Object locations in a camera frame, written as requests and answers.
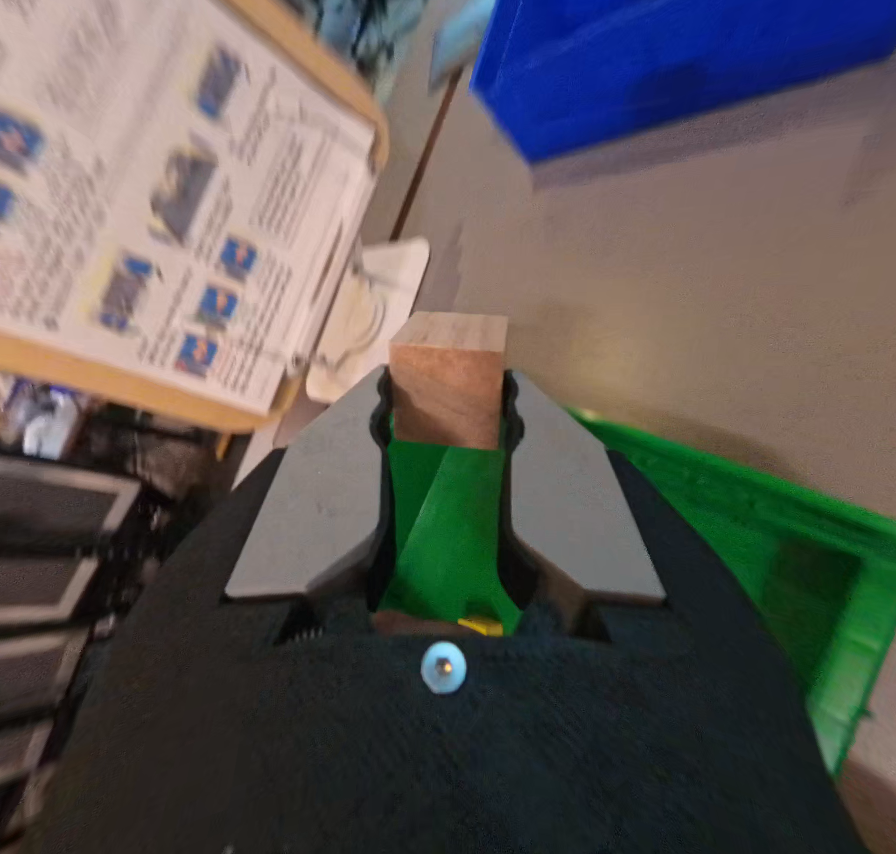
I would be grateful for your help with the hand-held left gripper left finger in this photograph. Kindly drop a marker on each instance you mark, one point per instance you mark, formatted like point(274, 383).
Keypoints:
point(315, 511)

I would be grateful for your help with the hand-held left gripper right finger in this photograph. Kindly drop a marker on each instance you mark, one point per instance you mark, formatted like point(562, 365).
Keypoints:
point(581, 518)

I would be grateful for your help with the yellow cube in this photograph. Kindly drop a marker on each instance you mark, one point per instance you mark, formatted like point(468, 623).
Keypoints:
point(481, 626)

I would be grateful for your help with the large wooden cube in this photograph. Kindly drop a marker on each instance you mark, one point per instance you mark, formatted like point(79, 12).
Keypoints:
point(448, 385)

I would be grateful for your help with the green plastic bin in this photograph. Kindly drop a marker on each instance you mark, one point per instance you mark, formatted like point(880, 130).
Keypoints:
point(770, 553)

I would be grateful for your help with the blue plastic bin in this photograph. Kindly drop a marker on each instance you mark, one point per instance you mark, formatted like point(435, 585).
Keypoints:
point(665, 48)

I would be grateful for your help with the white stand base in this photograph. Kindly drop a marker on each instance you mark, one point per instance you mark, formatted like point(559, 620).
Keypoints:
point(378, 308)

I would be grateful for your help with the grey folding tables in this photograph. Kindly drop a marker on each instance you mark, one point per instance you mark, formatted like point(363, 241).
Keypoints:
point(56, 553)

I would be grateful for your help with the instruction board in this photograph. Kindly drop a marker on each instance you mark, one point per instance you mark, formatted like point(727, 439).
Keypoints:
point(175, 167)

